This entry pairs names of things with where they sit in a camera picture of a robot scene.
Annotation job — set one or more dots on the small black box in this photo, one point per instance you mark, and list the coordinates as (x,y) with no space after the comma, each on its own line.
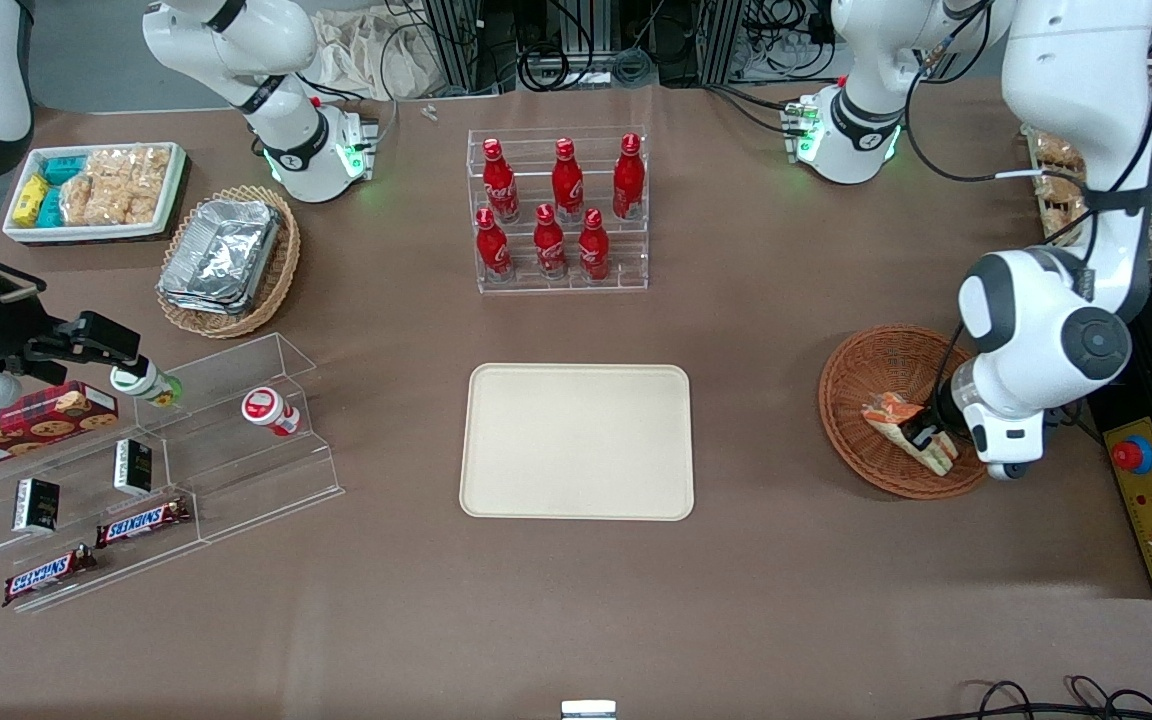
(133,467)
(36,505)

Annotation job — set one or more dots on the triangle sandwich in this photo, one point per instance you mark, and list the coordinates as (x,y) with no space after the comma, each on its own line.
(886,410)

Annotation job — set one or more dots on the teal snack packet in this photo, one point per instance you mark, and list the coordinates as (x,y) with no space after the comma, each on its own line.
(64,169)
(50,208)

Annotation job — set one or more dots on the round brown wicker basket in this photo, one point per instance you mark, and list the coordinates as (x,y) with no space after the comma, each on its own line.
(861,365)

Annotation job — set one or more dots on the silver foil container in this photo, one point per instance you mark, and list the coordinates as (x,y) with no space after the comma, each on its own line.
(221,255)

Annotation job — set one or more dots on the beige cloth bag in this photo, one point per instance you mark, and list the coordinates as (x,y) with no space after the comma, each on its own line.
(366,55)

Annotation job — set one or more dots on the green capped small bottle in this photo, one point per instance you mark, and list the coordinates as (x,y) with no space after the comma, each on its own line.
(141,382)

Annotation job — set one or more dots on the clear acrylic bottle rack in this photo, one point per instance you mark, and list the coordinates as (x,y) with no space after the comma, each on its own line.
(636,270)

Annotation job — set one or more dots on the red plaid cookie box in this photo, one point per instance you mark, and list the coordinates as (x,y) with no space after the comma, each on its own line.
(26,425)

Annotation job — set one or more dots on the white rectangular snack tray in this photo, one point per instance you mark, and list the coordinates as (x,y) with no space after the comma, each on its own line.
(96,232)

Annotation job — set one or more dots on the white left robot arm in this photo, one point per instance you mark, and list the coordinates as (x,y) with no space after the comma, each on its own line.
(1076,110)

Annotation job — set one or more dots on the yellow snack packet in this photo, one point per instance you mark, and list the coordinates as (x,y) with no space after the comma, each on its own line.
(30,200)

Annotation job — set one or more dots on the oval tan wicker basket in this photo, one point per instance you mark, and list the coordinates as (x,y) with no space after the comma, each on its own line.
(281,270)

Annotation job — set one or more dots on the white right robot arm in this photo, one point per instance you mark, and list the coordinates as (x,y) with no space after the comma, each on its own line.
(288,150)

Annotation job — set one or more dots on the clear rice cracker bag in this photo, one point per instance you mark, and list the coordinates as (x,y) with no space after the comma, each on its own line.
(1061,222)
(1058,150)
(136,163)
(106,203)
(1058,188)

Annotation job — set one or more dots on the beige plastic tray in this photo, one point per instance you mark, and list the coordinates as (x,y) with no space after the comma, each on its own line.
(576,440)

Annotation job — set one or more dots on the red emergency stop button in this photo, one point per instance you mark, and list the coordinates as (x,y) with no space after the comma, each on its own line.
(1132,455)

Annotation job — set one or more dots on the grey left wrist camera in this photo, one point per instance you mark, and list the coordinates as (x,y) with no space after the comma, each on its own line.
(1008,450)

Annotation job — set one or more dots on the Snickers chocolate bar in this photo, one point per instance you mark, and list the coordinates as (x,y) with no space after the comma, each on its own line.
(46,575)
(141,522)

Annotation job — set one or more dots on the red cola bottle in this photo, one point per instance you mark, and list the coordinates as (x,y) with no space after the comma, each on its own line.
(593,250)
(628,180)
(493,250)
(567,185)
(550,248)
(499,185)

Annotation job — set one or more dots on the red capped small bottle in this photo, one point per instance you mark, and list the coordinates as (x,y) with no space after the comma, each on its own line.
(268,410)

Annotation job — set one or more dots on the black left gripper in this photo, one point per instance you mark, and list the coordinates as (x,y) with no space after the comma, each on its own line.
(927,436)

